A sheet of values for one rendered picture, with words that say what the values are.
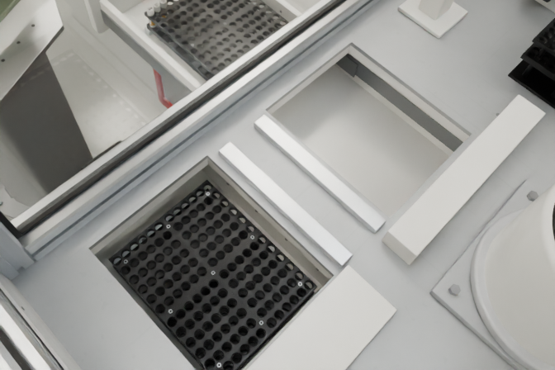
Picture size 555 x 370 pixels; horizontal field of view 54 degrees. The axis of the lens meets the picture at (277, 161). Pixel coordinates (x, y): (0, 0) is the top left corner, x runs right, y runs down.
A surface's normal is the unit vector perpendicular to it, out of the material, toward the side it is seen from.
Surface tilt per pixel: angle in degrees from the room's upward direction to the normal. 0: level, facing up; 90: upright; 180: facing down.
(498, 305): 90
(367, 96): 0
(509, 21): 0
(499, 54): 0
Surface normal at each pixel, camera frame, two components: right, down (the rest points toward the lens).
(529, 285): -0.96, 0.21
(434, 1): -0.70, 0.59
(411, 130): 0.07, -0.49
